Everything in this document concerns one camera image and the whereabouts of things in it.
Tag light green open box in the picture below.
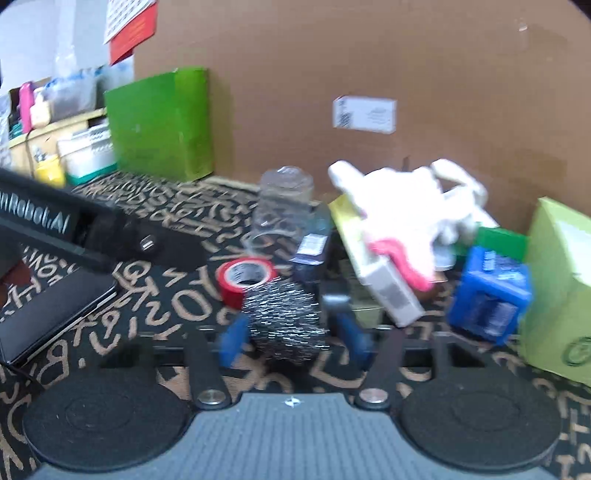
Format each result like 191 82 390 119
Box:
519 197 591 385

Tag white shipping label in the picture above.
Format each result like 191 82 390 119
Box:
332 96 397 135

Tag large cardboard backdrop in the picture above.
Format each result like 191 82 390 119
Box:
134 1 590 230

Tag small green box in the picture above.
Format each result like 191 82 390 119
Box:
455 226 528 263

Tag yellow white long box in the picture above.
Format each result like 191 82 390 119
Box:
329 195 425 328

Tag red tape roll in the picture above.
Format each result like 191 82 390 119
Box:
216 257 277 310

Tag cluttered side shelf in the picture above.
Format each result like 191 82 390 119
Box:
1 58 134 175

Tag tall dark green box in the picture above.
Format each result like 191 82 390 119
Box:
104 67 213 181

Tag white work gloves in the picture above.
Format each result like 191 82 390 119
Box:
328 158 499 258

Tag red wall calendar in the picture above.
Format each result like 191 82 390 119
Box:
104 0 158 65

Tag pink glove cuff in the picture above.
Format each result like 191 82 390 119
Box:
368 238 436 292

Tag steel wool scrubber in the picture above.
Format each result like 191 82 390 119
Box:
242 278 329 365

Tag dark blue small box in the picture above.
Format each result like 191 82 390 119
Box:
290 203 332 295

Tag clear plastic cup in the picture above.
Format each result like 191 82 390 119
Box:
243 166 315 255

